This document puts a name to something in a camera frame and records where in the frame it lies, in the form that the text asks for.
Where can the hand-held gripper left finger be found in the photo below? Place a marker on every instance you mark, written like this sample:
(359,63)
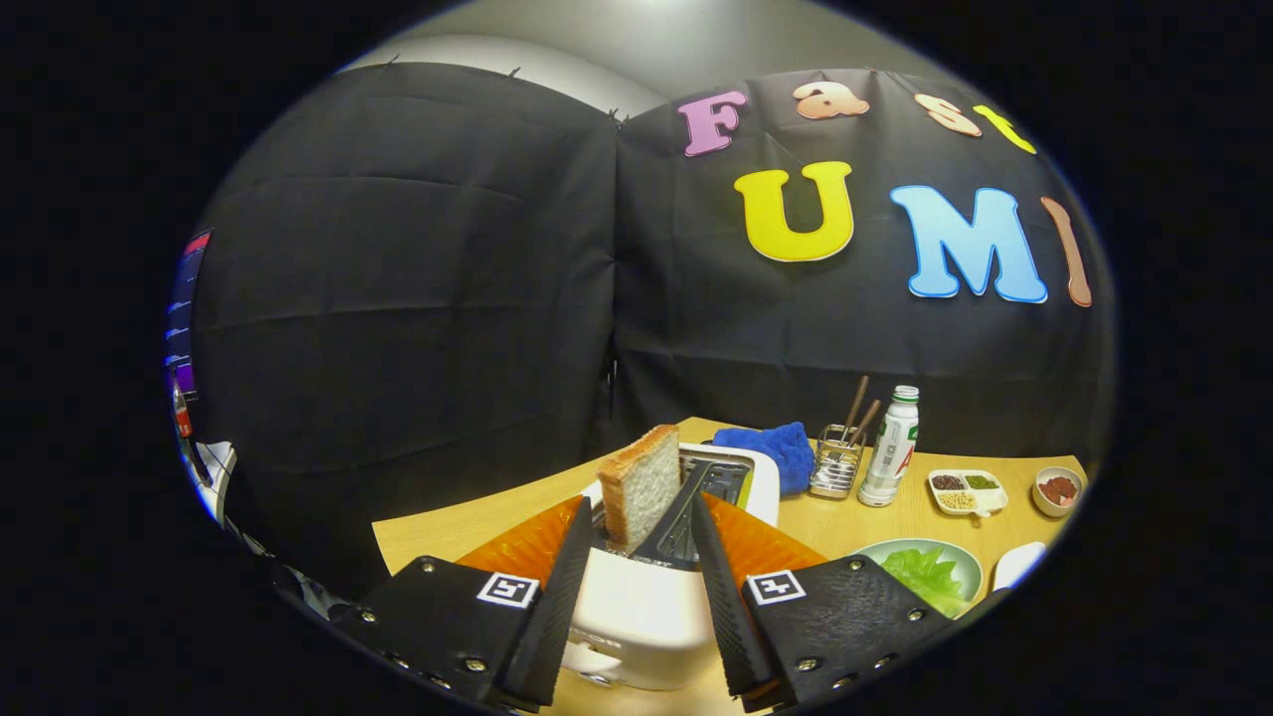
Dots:
(557,617)

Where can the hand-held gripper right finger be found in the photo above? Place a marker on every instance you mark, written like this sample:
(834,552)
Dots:
(726,607)

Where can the toasted bread slice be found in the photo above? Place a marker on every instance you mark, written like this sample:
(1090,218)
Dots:
(641,487)

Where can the green lettuce leaf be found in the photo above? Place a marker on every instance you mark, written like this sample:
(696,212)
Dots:
(925,577)

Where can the white toaster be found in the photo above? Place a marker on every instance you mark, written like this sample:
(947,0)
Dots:
(636,617)

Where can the blue oven mitt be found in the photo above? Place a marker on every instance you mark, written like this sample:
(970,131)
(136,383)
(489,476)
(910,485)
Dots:
(781,452)

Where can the white drink bottle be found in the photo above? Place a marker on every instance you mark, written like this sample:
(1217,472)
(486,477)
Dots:
(888,452)

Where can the brown chopstick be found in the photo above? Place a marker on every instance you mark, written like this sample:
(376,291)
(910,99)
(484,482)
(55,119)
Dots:
(867,420)
(856,403)

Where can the pale green round plate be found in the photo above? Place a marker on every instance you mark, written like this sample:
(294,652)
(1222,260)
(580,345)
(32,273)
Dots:
(970,567)

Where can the white divided bean dish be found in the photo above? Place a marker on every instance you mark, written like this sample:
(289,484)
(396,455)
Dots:
(980,499)

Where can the white square plate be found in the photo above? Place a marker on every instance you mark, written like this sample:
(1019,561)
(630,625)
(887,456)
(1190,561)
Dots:
(1019,565)

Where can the beige meat plate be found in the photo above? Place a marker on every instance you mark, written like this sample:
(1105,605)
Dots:
(1054,510)

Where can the brown meat piece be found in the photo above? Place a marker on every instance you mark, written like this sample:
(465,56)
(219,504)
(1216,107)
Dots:
(1050,492)
(1066,486)

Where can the black backdrop cloth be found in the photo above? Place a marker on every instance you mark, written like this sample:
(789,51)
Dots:
(418,298)

